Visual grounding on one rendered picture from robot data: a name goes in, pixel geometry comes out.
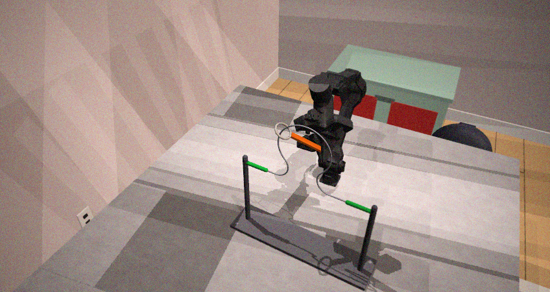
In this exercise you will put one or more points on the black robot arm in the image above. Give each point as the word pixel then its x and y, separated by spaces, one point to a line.
pixel 351 88

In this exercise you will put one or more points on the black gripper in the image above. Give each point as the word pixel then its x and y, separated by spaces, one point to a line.
pixel 329 132

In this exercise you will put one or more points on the orange handle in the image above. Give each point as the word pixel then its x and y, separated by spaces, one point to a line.
pixel 297 138

